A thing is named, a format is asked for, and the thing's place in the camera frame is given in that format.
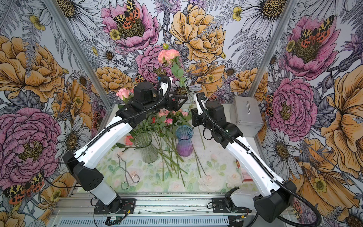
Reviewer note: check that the grey metal box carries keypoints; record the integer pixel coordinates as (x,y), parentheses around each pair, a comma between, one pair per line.
(245,114)

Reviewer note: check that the pink flower stems on table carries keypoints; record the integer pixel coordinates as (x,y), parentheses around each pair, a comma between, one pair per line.
(170,136)

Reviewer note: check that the clear glass vase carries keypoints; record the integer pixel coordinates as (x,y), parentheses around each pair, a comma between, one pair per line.
(143,144)

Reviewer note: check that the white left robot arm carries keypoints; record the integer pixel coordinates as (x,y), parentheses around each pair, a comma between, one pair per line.
(82,163)

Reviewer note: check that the floral table mat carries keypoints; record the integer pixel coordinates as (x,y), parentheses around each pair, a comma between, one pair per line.
(208,169)

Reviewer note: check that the blue purple glass vase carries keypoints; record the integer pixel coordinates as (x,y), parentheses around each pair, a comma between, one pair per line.
(184,146)

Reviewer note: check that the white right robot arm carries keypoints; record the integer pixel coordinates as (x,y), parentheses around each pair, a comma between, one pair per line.
(275,195)

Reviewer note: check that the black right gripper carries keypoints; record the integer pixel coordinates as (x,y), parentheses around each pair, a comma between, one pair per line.
(195,115)

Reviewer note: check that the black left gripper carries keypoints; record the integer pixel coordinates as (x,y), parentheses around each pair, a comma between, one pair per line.
(170,107)

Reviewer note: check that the metal scissors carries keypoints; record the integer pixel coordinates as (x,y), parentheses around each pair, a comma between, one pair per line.
(134,178)

